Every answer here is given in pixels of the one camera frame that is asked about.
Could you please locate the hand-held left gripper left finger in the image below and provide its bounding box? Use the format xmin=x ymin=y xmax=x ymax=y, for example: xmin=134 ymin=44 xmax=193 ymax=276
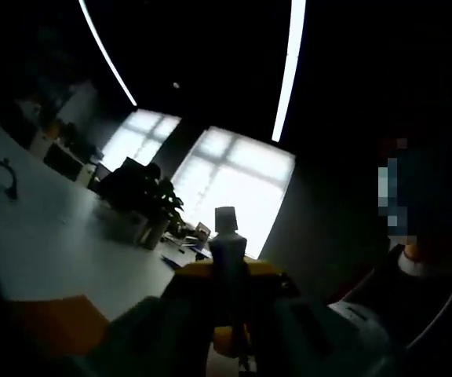
xmin=64 ymin=261 xmax=221 ymax=377

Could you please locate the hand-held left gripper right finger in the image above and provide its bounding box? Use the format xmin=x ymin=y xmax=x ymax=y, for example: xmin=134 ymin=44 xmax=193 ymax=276
xmin=244 ymin=258 xmax=403 ymax=377

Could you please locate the small wooden board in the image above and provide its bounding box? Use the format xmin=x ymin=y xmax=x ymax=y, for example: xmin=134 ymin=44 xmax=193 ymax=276
xmin=8 ymin=294 xmax=110 ymax=359

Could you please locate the white blue toothpaste tube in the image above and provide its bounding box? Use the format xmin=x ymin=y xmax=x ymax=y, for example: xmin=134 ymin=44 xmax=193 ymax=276
xmin=206 ymin=230 xmax=258 ymax=377

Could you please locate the white toothpaste cap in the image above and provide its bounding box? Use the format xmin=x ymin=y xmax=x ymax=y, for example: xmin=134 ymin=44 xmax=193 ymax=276
xmin=213 ymin=205 xmax=239 ymax=233

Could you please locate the tall white vase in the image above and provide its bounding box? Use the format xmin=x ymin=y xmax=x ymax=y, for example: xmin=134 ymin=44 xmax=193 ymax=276
xmin=142 ymin=214 xmax=171 ymax=251

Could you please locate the white table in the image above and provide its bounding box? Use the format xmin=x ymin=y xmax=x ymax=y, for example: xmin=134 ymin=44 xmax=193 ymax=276
xmin=0 ymin=117 xmax=215 ymax=315

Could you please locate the green potted plant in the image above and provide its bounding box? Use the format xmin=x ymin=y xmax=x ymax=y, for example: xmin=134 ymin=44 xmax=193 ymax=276
xmin=141 ymin=163 xmax=187 ymax=236

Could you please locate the operator in maroon shirt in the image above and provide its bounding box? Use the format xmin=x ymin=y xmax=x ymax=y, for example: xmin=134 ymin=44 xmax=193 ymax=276
xmin=378 ymin=135 xmax=452 ymax=263

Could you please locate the bright window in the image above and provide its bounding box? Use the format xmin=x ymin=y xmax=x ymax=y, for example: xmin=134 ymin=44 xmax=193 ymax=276
xmin=99 ymin=108 xmax=183 ymax=174
xmin=169 ymin=125 xmax=297 ymax=261

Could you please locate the long ceiling light strip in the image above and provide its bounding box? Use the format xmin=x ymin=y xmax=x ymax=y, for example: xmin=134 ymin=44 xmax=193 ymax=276
xmin=77 ymin=0 xmax=139 ymax=108
xmin=271 ymin=0 xmax=308 ymax=143

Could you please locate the black cable with plug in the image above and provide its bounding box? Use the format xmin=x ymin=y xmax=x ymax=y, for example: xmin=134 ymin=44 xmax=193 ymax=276
xmin=0 ymin=153 xmax=20 ymax=202

